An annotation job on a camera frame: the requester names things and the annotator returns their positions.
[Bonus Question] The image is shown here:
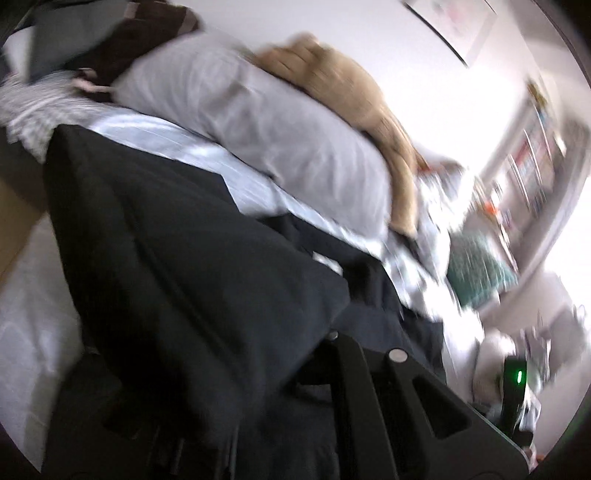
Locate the framed wall picture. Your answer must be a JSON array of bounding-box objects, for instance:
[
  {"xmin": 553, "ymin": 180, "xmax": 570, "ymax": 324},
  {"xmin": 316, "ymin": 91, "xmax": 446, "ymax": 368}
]
[{"xmin": 403, "ymin": 0, "xmax": 498, "ymax": 68}]

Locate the grey pillow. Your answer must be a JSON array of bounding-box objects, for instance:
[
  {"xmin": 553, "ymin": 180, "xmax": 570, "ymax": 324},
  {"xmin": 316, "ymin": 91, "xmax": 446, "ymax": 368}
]
[{"xmin": 113, "ymin": 34, "xmax": 394, "ymax": 241}]

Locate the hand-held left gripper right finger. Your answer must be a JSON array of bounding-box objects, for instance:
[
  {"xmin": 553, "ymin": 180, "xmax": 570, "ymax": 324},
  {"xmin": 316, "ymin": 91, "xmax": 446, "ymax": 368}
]
[{"xmin": 328, "ymin": 331, "xmax": 529, "ymax": 480}]

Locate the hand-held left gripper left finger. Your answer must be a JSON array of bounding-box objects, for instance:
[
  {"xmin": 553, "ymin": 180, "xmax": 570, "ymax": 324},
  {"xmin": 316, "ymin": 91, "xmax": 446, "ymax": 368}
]
[{"xmin": 48, "ymin": 383, "xmax": 208, "ymax": 480}]

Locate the tan plush toy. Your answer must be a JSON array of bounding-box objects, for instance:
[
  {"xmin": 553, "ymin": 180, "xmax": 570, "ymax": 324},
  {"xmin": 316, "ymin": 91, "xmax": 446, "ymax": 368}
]
[{"xmin": 249, "ymin": 33, "xmax": 429, "ymax": 240}]

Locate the white mattress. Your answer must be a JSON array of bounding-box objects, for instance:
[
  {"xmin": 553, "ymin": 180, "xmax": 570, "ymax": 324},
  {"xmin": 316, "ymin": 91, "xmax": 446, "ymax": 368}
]
[{"xmin": 0, "ymin": 216, "xmax": 89, "ymax": 460}]

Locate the grey patterned blanket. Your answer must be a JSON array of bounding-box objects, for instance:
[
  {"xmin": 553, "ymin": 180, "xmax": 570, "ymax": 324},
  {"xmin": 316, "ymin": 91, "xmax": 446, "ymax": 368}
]
[{"xmin": 0, "ymin": 73, "xmax": 116, "ymax": 163}]

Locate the white bookshelf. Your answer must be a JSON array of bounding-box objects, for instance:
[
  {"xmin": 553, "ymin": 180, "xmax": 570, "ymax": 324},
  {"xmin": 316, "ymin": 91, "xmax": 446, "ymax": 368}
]
[{"xmin": 480, "ymin": 78, "xmax": 588, "ymax": 278}]

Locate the black garment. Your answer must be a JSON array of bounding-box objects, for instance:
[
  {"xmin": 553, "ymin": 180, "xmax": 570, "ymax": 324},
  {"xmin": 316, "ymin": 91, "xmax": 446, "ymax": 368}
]
[{"xmin": 44, "ymin": 124, "xmax": 448, "ymax": 480}]

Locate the teal patterned cushion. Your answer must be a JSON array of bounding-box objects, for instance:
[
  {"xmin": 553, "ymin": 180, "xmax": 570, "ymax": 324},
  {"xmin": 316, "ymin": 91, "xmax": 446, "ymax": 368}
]
[{"xmin": 447, "ymin": 230, "xmax": 519, "ymax": 311}]

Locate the dark grey cloth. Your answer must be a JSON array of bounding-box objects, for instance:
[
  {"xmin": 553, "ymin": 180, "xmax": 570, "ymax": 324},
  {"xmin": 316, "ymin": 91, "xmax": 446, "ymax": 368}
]
[{"xmin": 18, "ymin": 0, "xmax": 136, "ymax": 85}]

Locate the light striped bed sheet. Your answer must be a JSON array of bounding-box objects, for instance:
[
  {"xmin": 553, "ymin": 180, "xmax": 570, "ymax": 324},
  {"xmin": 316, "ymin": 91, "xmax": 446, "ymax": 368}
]
[{"xmin": 88, "ymin": 112, "xmax": 465, "ymax": 324}]

